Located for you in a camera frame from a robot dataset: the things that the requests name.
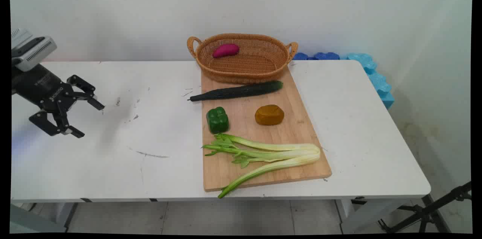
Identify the black tripod stand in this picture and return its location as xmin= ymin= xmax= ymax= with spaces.
xmin=352 ymin=182 xmax=472 ymax=233

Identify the wooden cutting board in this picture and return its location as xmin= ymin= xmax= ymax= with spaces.
xmin=201 ymin=65 xmax=333 ymax=193

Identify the brown potato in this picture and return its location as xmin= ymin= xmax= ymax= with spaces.
xmin=255 ymin=104 xmax=285 ymax=126

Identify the woven wicker basket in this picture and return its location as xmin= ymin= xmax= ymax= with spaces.
xmin=187 ymin=33 xmax=299 ymax=84

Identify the green bell pepper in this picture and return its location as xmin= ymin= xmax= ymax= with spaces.
xmin=206 ymin=107 xmax=230 ymax=134

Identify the celery stalk bunch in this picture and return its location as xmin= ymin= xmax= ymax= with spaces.
xmin=202 ymin=133 xmax=321 ymax=199

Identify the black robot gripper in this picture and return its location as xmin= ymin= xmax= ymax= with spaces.
xmin=11 ymin=64 xmax=105 ymax=139

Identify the light blue foam mat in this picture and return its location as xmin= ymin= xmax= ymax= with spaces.
xmin=341 ymin=53 xmax=395 ymax=110

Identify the wide dark blue foam piece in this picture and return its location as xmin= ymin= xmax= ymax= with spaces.
xmin=314 ymin=52 xmax=340 ymax=61

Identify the white table leg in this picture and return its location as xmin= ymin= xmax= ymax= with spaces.
xmin=335 ymin=198 xmax=411 ymax=234
xmin=53 ymin=202 xmax=78 ymax=229

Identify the purple sweet potato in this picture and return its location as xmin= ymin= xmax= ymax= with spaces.
xmin=212 ymin=44 xmax=240 ymax=58

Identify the dark green cucumber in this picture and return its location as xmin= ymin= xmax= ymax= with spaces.
xmin=188 ymin=80 xmax=284 ymax=102

